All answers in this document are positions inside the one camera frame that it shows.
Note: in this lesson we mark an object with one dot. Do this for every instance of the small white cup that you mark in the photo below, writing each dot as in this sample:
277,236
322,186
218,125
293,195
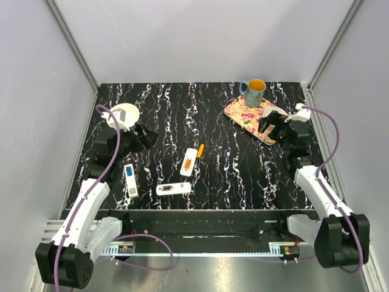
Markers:
270,109

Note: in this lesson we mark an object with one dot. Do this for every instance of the blue floral mug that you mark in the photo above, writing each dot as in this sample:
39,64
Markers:
253,92

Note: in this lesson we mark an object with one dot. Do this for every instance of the cream ceramic bowl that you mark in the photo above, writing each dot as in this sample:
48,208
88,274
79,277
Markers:
127,116

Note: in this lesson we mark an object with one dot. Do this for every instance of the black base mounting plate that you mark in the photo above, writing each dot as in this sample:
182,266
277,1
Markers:
257,225

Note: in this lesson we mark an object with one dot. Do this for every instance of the white remote orange compartment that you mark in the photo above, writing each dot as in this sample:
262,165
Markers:
188,162

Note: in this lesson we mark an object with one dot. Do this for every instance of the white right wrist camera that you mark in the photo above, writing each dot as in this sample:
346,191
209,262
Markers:
302,114

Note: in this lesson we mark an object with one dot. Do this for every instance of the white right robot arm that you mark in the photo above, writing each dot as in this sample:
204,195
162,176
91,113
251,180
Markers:
340,238

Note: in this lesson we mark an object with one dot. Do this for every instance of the floral wooden board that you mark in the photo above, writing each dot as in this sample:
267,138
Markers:
248,118

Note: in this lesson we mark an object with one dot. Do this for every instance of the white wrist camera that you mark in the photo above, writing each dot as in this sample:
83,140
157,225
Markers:
302,114
111,117

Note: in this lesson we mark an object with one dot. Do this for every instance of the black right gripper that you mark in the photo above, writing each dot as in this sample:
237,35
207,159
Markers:
273,118

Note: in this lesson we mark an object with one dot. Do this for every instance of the white remote black batteries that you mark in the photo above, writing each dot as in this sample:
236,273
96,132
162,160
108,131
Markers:
173,188

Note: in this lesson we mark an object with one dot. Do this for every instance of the white remote blue battery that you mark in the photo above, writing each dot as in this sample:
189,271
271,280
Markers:
130,181

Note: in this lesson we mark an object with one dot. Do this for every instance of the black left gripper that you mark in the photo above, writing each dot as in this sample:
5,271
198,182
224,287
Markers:
149,137

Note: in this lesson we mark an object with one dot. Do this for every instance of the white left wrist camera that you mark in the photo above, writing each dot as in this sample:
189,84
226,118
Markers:
111,117

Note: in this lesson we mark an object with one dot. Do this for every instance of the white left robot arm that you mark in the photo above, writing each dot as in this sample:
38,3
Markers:
68,259

